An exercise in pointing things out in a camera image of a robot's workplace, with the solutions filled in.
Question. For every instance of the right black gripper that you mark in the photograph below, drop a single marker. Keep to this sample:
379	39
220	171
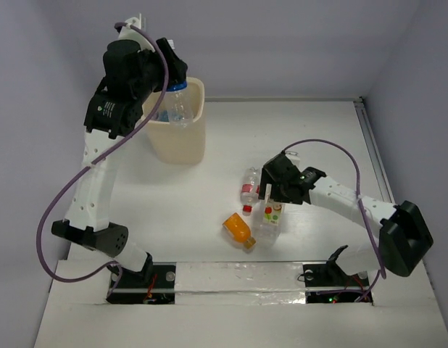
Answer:
267	178

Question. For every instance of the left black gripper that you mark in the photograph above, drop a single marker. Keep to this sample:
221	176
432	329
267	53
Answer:
174	67

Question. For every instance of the red label clear bottle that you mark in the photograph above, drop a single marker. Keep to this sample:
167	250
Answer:
249	195

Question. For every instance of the white fruit label bottle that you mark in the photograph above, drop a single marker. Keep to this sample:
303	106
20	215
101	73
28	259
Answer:
267	223

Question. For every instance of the crushed blue label bottle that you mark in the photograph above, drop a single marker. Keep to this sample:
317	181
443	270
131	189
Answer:
177	105

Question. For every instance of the blue label water bottle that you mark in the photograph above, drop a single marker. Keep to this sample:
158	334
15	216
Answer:
162	115

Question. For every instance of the orange juice bottle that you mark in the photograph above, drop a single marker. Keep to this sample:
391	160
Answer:
239	231

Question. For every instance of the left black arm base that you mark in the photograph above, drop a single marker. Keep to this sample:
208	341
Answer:
159	290

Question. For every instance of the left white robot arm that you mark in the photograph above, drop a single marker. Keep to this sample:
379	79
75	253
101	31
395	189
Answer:
108	123

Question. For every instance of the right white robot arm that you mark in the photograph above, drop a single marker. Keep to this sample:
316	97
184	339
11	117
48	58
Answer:
398	235

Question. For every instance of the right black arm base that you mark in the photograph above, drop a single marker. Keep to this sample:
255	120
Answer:
327	283

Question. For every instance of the beige plastic waste bin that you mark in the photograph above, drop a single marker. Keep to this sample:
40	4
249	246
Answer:
181	146

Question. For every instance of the silver foil tape strip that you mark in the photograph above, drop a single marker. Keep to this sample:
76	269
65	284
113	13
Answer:
239	283

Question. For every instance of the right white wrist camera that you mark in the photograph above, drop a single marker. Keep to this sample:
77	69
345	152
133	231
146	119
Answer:
294	158

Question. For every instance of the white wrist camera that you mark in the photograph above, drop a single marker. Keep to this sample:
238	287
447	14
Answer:
129	29
294	158

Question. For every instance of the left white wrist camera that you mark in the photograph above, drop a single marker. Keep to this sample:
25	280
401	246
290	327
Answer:
129	29

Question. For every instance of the aluminium side rail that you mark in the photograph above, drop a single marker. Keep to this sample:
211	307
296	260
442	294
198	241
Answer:
373	151

